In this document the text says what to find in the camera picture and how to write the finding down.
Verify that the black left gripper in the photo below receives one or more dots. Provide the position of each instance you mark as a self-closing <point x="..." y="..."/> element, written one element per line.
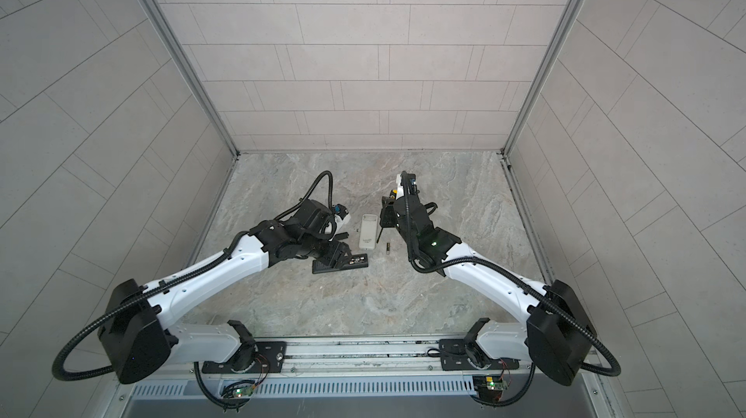
<point x="337" y="249"/>

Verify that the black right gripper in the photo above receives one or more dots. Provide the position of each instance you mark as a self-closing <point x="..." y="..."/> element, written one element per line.
<point x="388" y="211"/>

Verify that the black remote control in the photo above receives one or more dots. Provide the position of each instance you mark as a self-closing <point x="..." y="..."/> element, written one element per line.
<point x="359" y="261"/>

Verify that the white remote control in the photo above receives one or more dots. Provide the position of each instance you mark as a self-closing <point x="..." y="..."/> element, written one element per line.
<point x="368" y="232"/>

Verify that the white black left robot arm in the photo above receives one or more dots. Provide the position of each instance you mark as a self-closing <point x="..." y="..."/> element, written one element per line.
<point x="143" y="330"/>

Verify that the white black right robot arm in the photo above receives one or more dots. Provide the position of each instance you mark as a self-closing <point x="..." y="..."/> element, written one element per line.
<point x="554" y="333"/>

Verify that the left circuit board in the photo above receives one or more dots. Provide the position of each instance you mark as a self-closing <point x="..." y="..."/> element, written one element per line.
<point x="240" y="390"/>

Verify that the circuit board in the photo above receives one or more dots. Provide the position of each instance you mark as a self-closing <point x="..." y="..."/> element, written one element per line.
<point x="240" y="390"/>
<point x="489" y="389"/>

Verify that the right circuit board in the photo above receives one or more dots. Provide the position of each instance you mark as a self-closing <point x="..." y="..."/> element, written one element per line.
<point x="489" y="389"/>

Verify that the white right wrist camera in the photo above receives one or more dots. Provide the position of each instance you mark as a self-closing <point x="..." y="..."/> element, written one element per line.
<point x="406" y="184"/>

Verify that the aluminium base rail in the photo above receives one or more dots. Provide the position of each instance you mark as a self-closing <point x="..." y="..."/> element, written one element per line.
<point x="335" y="367"/>

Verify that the aluminium corner post right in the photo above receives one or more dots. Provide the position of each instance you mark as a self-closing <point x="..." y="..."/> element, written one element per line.
<point x="559" y="37"/>

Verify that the aluminium corner post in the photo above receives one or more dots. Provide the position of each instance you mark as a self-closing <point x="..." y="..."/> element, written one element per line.
<point x="559" y="37"/>
<point x="186" y="69"/>

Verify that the aluminium corner post left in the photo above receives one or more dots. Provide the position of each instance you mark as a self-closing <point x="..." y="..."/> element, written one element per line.
<point x="186" y="69"/>

